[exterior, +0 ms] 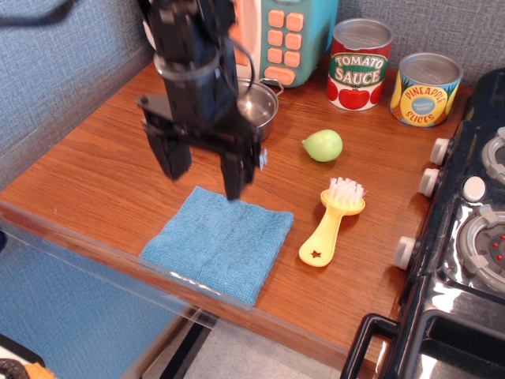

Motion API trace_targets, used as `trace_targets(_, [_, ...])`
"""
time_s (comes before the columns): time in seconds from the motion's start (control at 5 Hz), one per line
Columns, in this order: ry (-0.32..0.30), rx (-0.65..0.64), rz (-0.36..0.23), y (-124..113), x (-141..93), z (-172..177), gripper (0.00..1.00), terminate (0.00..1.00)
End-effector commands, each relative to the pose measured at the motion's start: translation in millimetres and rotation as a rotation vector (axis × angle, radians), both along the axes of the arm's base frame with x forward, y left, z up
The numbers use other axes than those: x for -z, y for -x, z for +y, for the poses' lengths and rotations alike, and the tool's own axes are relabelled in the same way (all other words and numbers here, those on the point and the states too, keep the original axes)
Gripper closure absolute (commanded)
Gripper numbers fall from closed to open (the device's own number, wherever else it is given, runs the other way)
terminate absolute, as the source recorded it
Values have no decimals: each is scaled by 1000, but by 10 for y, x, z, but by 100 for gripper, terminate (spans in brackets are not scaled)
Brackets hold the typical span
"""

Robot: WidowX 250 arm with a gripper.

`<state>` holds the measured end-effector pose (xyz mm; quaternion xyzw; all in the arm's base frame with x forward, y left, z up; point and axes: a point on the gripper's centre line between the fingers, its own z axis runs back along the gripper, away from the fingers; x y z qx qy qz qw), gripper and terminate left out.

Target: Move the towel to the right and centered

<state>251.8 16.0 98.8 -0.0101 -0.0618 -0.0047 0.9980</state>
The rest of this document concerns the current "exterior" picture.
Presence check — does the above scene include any blue cloth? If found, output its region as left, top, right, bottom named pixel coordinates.
left=140, top=186, right=294, bottom=307

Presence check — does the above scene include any clear acrylic barrier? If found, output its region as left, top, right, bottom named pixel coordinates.
left=1, top=219, right=340, bottom=378

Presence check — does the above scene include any small steel pan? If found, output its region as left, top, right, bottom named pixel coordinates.
left=237, top=78, right=284, bottom=140

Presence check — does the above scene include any tomato sauce can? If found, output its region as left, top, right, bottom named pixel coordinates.
left=327, top=18, right=394, bottom=111

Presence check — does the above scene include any pineapple slices can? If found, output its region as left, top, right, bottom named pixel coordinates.
left=390, top=52, right=463, bottom=128

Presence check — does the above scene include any green toy pear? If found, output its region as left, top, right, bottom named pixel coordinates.
left=302, top=129, right=343, bottom=163

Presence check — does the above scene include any black toy stove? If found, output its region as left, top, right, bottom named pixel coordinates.
left=342, top=69, right=504, bottom=378

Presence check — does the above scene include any yellow dish brush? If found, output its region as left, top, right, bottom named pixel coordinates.
left=298, top=177, right=365, bottom=268

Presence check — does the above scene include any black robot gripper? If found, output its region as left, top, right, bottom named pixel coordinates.
left=137, top=54, right=267, bottom=201

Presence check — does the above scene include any orange fuzzy object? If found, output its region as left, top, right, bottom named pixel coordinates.
left=1, top=358, right=56, bottom=379

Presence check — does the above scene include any teal toy microwave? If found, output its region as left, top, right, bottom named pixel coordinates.
left=139, top=1, right=338, bottom=88

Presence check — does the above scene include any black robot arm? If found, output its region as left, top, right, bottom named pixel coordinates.
left=1, top=1, right=263, bottom=200

